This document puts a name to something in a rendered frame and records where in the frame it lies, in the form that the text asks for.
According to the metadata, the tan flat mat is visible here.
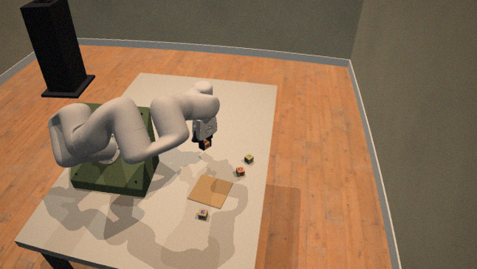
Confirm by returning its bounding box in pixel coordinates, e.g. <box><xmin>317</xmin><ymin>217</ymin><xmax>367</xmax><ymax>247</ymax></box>
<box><xmin>188</xmin><ymin>174</ymin><xmax>233</xmax><ymax>209</ymax></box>

